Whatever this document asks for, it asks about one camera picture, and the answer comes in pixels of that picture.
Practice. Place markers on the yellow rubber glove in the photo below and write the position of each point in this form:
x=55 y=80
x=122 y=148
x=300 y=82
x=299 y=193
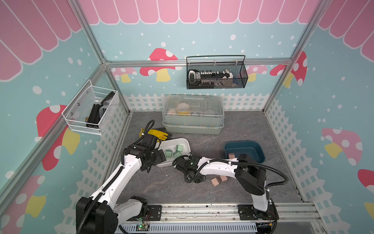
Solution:
x=160 y=133

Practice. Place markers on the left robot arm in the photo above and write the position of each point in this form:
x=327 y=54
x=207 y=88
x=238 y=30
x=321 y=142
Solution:
x=99 y=213

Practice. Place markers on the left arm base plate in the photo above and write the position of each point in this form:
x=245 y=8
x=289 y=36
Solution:
x=153 y=214

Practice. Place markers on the white plastic tray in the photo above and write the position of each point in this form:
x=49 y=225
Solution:
x=171 y=145

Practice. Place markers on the green circuit board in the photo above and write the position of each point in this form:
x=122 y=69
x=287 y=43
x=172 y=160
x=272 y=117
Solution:
x=142 y=227

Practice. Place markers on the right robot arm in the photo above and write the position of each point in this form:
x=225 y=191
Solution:
x=255 y=178

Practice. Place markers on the white wire wall basket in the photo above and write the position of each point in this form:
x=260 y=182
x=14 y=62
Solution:
x=78 y=110

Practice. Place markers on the clear lidded storage box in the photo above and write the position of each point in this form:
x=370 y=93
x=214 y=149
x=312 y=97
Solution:
x=193 y=114

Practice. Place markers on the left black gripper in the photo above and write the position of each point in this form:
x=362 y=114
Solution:
x=158 y=159

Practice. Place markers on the black wire wall basket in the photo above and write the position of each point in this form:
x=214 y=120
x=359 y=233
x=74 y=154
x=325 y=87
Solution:
x=233 y=63

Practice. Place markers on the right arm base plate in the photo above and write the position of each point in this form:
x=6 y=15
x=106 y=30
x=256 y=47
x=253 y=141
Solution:
x=247 y=212

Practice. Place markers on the items in black basket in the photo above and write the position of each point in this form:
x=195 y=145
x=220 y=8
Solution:
x=209 y=79

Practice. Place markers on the dark teal plastic tray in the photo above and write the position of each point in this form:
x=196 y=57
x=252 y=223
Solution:
x=250 y=148

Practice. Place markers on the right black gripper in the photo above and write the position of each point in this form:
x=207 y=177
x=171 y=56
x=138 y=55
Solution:
x=197 y=180

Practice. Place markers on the green plug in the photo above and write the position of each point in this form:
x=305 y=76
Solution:
x=168 y=153
x=179 y=148
x=177 y=154

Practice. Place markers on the black item in white basket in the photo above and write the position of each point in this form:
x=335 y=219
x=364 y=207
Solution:
x=98 y=111

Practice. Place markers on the aluminium front rail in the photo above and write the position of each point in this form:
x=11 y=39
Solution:
x=228 y=212

